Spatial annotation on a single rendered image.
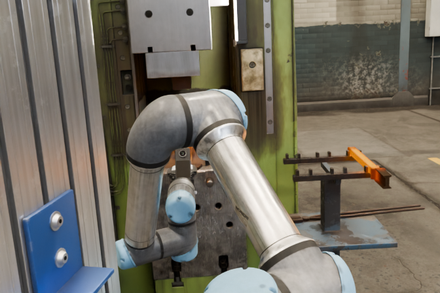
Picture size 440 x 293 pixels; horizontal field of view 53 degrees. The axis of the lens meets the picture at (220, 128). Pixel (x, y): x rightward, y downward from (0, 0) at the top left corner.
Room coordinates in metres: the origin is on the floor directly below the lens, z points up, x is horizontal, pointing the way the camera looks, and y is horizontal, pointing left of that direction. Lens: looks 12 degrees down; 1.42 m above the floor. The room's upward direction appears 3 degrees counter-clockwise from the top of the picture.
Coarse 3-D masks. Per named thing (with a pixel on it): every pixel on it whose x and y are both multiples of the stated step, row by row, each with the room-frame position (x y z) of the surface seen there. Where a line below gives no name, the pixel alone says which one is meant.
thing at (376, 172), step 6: (354, 150) 1.67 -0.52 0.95; (354, 156) 1.64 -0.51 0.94; (360, 156) 1.59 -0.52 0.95; (360, 162) 1.56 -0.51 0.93; (366, 162) 1.51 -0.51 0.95; (372, 162) 1.51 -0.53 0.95; (372, 168) 1.44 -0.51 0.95; (378, 168) 1.40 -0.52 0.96; (384, 168) 1.41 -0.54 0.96; (372, 174) 1.41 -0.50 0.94; (378, 174) 1.39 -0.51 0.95; (384, 174) 1.34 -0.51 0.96; (378, 180) 1.39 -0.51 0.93; (384, 180) 1.33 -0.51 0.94; (384, 186) 1.33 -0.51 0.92
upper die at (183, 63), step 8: (192, 48) 1.93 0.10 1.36; (152, 56) 1.68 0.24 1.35; (160, 56) 1.68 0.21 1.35; (168, 56) 1.68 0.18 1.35; (176, 56) 1.68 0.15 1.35; (184, 56) 1.69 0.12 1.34; (192, 56) 1.69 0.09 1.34; (152, 64) 1.68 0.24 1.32; (160, 64) 1.68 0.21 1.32; (168, 64) 1.68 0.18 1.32; (176, 64) 1.68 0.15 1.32; (184, 64) 1.69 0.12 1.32; (192, 64) 1.69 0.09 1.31; (152, 72) 1.68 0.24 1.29; (160, 72) 1.68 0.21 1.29; (168, 72) 1.68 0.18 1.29; (176, 72) 1.68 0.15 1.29; (184, 72) 1.69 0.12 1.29; (192, 72) 1.69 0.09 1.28
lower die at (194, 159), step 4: (192, 148) 1.69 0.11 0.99; (172, 152) 1.68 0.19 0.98; (192, 152) 1.69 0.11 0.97; (172, 156) 1.68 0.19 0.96; (192, 156) 1.69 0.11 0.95; (196, 156) 1.69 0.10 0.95; (172, 160) 1.68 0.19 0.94; (192, 160) 1.69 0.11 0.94; (196, 160) 1.69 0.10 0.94; (200, 160) 1.69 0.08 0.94; (204, 160) 1.69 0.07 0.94; (168, 164) 1.68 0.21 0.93; (172, 164) 1.68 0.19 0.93; (192, 164) 1.69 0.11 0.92; (204, 164) 1.69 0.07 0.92
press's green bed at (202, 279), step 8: (160, 280) 1.62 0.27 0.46; (168, 280) 1.62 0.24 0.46; (176, 280) 1.63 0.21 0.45; (184, 280) 1.63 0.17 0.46; (192, 280) 1.63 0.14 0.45; (200, 280) 1.63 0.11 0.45; (208, 280) 1.63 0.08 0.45; (160, 288) 1.62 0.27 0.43; (168, 288) 1.62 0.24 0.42; (176, 288) 1.62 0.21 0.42; (184, 288) 1.63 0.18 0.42; (192, 288) 1.63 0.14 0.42; (200, 288) 1.63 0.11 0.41
